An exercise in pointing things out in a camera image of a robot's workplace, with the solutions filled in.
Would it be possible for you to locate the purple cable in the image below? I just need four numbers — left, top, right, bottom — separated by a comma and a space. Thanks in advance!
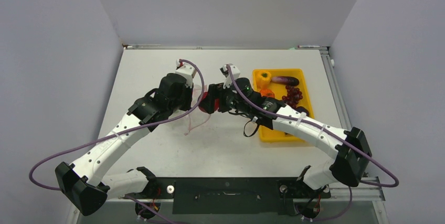
226, 64, 400, 188
28, 59, 205, 191

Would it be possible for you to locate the yellow bell pepper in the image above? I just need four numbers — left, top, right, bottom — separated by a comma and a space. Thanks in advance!
256, 71, 272, 90

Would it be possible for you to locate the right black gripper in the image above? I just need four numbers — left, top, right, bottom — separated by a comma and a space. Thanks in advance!
201, 82, 250, 114

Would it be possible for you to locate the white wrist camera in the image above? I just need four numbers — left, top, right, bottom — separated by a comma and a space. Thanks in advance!
220, 63, 240, 89
175, 59, 197, 88

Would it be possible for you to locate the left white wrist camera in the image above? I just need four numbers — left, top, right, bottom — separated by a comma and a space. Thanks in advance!
175, 59, 197, 88

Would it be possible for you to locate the aluminium frame rail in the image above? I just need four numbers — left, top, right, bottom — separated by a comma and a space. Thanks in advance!
73, 44, 387, 202

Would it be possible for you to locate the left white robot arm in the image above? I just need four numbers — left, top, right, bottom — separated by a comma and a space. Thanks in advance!
55, 70, 196, 216

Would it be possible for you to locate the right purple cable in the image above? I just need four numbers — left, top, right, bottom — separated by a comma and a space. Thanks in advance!
226, 64, 400, 188

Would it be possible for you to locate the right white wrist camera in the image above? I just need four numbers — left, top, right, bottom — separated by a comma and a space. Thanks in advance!
220, 63, 240, 89

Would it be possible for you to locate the red tomato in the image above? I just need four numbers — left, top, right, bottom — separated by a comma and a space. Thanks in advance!
199, 91, 219, 114

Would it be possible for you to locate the long purple eggplant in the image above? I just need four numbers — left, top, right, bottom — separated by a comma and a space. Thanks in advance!
271, 76, 300, 87

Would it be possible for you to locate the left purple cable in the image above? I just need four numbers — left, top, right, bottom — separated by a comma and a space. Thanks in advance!
28, 59, 205, 191

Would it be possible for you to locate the red grape bunch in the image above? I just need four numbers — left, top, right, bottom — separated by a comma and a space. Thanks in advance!
281, 85, 303, 109

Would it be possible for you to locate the clear zip top bag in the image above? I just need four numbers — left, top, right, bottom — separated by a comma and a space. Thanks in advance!
184, 84, 211, 135

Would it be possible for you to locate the yellow plastic tray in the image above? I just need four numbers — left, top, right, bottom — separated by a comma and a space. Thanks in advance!
252, 69, 314, 143

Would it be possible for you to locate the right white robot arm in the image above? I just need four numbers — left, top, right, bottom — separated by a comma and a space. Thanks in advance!
199, 78, 372, 197

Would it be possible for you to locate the small orange pumpkin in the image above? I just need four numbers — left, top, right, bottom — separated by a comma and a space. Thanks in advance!
260, 89, 275, 98

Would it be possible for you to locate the black loop cable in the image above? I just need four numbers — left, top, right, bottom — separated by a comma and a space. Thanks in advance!
242, 113, 261, 138

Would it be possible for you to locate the dark purple eggplant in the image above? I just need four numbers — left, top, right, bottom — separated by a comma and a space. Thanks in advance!
295, 106, 311, 116

